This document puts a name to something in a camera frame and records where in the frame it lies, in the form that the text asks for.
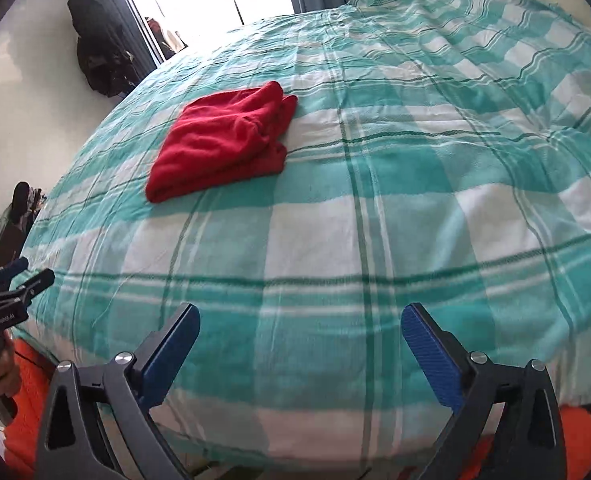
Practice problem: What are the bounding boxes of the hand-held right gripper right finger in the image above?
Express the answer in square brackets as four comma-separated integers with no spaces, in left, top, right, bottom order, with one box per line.
[400,302,566,480]

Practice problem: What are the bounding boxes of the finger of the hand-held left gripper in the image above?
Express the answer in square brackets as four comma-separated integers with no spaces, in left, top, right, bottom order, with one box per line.
[4,268,57,307]
[0,256,31,287]

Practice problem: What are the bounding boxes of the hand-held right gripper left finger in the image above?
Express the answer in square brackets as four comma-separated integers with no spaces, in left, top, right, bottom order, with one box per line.
[36,302,201,480]

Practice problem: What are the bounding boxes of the red sweater with white rabbit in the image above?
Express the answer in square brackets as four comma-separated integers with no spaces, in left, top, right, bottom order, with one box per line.
[145,80,299,204]

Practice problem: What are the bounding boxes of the heap of bags and socks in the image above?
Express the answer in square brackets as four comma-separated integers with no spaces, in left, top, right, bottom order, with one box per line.
[0,181,48,273]

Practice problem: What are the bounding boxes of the teal plaid bed blanket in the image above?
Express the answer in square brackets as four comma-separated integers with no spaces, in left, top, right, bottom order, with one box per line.
[12,0,591,466]

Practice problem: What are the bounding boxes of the orange fleece garment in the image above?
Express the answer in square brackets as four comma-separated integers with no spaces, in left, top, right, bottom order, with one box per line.
[2,337,591,480]

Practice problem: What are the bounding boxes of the dark hanging coats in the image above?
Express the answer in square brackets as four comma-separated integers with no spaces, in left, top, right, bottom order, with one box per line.
[66,0,136,98]

